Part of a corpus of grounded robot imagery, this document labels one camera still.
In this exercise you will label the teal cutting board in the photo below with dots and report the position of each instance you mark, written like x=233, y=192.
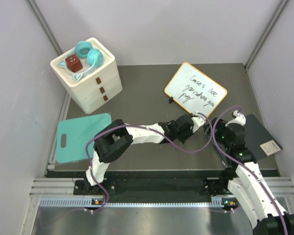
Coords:
x=73, y=135

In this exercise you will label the black flat box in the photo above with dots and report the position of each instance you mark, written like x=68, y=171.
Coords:
x=259, y=144

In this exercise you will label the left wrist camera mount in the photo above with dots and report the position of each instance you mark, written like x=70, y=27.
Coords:
x=199, y=119

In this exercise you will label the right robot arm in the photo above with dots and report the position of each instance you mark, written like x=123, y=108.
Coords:
x=246, y=182

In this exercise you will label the grey slotted cable duct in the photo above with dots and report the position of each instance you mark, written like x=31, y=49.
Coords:
x=96, y=203

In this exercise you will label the white three-drawer storage box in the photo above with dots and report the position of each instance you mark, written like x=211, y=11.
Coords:
x=94, y=90

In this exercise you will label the aluminium frame rail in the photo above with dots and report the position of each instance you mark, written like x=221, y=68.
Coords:
x=52, y=187

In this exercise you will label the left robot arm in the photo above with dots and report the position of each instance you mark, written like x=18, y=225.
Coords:
x=117, y=137

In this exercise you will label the yellow-framed whiteboard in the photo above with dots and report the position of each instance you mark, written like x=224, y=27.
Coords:
x=194, y=91

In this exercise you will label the brown cube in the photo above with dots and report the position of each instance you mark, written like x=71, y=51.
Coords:
x=74, y=63

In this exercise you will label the teal cat-ear headphones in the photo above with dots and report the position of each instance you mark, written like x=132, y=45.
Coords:
x=90, y=57

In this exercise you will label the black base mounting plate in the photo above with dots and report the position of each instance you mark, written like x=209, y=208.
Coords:
x=139, y=187

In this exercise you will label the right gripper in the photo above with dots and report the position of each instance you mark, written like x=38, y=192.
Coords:
x=220, y=127

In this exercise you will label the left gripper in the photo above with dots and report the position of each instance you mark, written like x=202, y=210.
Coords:
x=190, y=131

